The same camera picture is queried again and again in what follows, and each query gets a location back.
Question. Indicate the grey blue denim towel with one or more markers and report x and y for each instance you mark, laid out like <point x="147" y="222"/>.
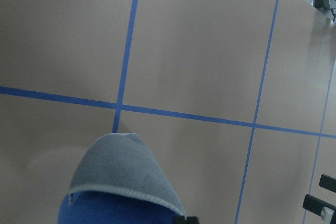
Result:
<point x="119" y="180"/>

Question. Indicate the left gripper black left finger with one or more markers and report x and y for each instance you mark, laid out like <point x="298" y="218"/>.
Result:
<point x="185" y="220"/>

